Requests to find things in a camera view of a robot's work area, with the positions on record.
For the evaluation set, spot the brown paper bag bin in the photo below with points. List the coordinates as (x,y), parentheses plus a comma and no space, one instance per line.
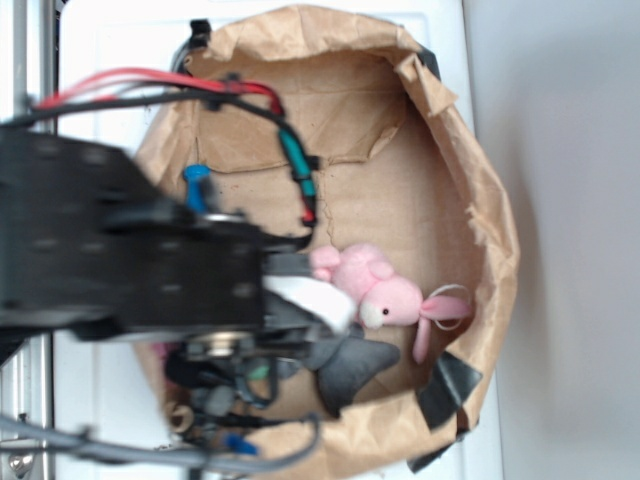
(399,169)

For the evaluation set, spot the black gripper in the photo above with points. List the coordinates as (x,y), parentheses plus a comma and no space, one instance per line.
(222,289)

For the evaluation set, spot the green textured ball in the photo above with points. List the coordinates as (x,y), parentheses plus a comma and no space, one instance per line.
(259,373)

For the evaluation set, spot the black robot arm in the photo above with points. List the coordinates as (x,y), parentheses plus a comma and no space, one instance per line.
(90,246)

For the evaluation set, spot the aluminium frame rail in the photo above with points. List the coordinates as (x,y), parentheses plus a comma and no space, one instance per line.
(28,68)

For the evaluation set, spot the grey plush toy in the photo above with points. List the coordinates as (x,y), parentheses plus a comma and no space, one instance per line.
(343,366)

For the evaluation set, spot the pink plush bunny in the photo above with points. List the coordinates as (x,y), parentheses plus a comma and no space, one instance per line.
(384,297)

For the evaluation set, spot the blue plastic bottle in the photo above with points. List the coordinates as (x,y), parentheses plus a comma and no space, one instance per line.
(196,177)

